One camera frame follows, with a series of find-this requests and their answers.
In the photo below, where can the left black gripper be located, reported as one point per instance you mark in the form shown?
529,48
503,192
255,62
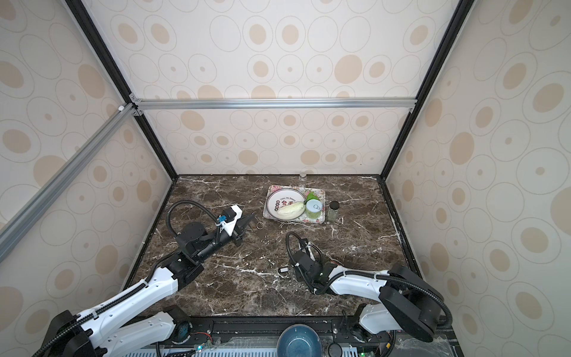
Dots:
239,231

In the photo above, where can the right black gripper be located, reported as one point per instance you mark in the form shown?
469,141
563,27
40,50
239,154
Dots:
294,264

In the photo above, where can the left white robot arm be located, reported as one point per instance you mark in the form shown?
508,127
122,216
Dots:
106,330

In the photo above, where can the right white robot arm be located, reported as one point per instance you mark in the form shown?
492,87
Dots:
401,299

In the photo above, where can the white round plate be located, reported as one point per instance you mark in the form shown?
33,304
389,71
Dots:
280,198

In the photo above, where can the pale napa cabbage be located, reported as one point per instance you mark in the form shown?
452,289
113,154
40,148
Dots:
291,212

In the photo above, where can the green herb spice jar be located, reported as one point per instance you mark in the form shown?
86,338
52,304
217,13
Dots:
333,211

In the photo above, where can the green labelled tin can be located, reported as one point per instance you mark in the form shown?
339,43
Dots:
314,209

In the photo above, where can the blue ceramic bowl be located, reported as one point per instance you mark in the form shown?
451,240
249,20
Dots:
299,340

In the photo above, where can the green plastic leaf vegetable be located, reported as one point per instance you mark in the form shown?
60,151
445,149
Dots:
311,196

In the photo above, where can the floral rectangular tray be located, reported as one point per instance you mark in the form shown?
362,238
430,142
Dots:
304,190

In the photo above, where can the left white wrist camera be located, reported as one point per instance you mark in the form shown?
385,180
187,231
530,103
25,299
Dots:
228,219

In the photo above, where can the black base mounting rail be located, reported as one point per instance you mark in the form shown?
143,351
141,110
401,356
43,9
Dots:
221,329

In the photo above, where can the horizontal aluminium frame rail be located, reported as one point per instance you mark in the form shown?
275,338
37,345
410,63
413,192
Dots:
277,103

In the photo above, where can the side aluminium frame rail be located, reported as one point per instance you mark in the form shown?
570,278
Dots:
28,216

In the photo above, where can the black vertical left corner post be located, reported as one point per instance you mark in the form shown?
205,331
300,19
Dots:
89,29

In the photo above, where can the black vertical corner post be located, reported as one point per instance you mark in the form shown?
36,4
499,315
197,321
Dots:
89,29
451,34

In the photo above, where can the black vertical right corner post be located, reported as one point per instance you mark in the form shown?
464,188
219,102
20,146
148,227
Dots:
451,34

